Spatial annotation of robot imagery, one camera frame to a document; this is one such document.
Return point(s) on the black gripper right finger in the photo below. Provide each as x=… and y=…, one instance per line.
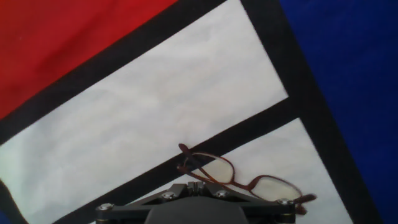
x=217, y=191

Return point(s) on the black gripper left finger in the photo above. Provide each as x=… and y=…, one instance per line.
x=174, y=190

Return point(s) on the brown thin-framed glasses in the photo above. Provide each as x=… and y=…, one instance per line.
x=217, y=170

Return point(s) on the colour block tablecloth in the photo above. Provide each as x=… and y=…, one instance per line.
x=155, y=93

